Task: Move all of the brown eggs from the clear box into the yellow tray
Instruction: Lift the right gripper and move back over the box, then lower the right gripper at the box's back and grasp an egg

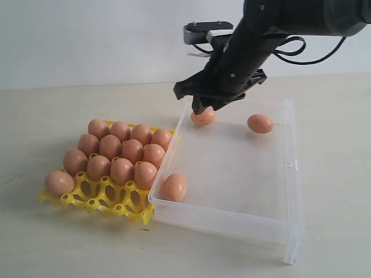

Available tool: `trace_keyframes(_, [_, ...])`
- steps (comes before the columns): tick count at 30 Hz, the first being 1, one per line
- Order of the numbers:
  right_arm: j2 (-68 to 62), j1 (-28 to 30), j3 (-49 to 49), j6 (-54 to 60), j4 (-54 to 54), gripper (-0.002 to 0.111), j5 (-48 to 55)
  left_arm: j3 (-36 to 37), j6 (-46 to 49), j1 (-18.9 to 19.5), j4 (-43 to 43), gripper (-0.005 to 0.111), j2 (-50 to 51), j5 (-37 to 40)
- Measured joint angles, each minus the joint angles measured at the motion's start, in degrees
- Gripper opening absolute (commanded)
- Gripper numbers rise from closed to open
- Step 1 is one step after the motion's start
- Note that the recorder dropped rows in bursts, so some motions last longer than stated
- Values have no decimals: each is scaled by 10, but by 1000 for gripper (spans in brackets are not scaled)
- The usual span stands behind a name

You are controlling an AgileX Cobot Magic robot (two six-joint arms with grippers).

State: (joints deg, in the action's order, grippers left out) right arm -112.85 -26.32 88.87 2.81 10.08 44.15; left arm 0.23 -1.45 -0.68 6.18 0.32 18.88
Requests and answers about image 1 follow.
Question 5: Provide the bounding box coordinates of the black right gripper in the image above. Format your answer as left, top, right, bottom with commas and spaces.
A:
173, 23, 287, 115

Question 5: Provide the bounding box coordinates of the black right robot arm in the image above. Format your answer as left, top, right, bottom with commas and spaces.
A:
173, 1, 370, 114

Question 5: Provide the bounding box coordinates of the clear plastic bin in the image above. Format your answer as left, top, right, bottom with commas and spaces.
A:
149, 100, 304, 264

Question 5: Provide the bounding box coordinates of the yellow plastic egg tray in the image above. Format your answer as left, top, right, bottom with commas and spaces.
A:
38, 119, 176, 225

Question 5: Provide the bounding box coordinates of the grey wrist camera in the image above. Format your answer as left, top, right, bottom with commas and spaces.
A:
183, 21, 234, 45

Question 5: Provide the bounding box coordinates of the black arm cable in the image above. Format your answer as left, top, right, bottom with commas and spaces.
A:
272, 35, 348, 65

